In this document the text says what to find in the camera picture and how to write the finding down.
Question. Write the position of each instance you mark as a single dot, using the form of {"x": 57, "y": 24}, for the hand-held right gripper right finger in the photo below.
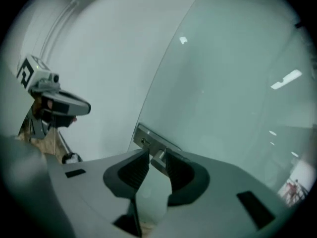
{"x": 223, "y": 195}

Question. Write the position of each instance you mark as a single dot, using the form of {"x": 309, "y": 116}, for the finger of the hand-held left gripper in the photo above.
{"x": 71, "y": 105}

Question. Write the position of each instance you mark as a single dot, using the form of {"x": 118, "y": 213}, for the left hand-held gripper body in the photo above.
{"x": 26, "y": 73}

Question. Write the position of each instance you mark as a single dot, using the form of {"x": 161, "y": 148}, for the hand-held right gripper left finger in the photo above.
{"x": 94, "y": 202}

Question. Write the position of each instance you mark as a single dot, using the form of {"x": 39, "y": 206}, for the white door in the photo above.
{"x": 223, "y": 71}

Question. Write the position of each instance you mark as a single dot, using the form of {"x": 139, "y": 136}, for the person's left hand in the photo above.
{"x": 37, "y": 105}

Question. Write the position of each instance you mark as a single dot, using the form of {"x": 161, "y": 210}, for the black waste bin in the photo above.
{"x": 71, "y": 159}

